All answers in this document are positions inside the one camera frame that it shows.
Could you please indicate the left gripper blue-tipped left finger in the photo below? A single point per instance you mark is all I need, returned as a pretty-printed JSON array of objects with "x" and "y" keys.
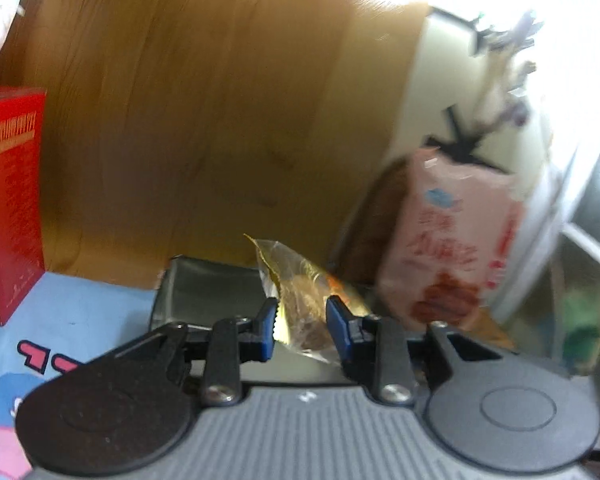
[{"x": 228, "y": 344}]

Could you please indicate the cartoon pig bed sheet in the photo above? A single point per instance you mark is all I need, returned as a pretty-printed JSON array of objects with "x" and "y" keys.
[{"x": 61, "y": 323}]

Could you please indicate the clear pastry snack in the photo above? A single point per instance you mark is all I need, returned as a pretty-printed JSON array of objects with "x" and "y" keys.
[{"x": 302, "y": 288}]

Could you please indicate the pink twisted-dough snack bag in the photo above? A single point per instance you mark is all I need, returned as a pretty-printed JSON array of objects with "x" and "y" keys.
[{"x": 451, "y": 241}]

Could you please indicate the red gift box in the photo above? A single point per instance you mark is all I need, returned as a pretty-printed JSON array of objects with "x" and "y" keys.
[{"x": 21, "y": 248}]

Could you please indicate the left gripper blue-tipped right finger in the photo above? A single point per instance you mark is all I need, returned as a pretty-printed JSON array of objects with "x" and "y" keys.
[{"x": 373, "y": 352}]

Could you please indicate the black metal tin box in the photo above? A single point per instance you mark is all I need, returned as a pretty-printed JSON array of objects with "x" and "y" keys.
[{"x": 200, "y": 292}]

